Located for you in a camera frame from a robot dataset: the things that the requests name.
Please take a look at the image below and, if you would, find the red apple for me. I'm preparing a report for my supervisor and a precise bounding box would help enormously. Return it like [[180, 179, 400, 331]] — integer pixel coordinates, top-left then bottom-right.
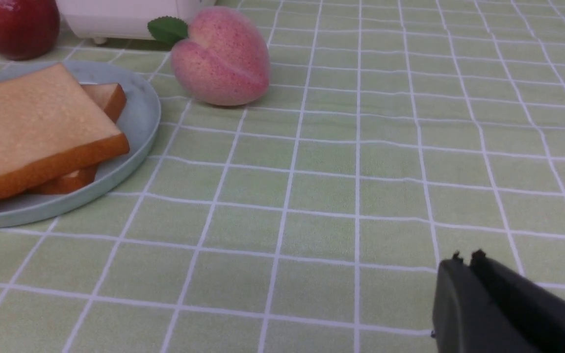
[[0, 0, 60, 61]]

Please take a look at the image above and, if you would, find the light blue round plate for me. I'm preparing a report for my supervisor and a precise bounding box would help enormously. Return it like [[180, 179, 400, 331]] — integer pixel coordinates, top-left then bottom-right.
[[0, 60, 161, 228]]

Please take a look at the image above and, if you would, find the toast slice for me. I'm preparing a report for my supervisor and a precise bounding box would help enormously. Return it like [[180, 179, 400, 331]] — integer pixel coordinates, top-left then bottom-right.
[[0, 63, 130, 200], [24, 83, 127, 195]]

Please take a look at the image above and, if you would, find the pink peach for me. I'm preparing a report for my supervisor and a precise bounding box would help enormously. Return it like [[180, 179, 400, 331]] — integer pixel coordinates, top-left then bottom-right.
[[147, 6, 270, 106]]

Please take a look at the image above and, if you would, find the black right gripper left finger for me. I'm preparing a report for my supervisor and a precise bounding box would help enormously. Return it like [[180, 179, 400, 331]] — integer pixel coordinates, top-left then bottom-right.
[[431, 252, 539, 353]]

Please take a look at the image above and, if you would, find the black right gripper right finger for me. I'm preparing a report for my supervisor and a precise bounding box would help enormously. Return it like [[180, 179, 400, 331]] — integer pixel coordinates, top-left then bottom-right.
[[469, 250, 565, 353]]

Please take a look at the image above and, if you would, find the white two-slot toaster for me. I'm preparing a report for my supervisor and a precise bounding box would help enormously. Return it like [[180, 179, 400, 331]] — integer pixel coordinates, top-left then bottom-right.
[[57, 0, 216, 45]]

